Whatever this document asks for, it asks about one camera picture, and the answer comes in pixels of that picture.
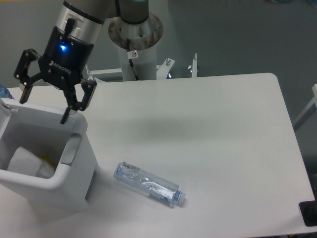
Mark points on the clear crushed plastic bottle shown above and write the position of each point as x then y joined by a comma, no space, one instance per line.
149,183

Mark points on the yellow trash in bin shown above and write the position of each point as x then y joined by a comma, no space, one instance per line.
48,161

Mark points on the white plastic wrapper bag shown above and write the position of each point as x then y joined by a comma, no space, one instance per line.
26,163

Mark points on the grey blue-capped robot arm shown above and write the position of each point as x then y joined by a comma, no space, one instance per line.
84,19

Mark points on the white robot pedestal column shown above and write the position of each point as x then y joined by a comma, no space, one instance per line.
136,42

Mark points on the blue patterned object left edge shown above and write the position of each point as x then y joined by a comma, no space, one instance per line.
5,93

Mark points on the white frame at right edge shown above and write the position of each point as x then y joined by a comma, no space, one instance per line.
307,111

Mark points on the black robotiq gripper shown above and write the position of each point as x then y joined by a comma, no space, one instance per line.
61,65

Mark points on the white pedestal base frame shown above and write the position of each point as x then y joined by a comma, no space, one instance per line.
134,72

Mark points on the black device at table edge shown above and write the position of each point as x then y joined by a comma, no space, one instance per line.
309,212

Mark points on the white plastic trash can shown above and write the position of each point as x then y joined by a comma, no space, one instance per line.
37,128

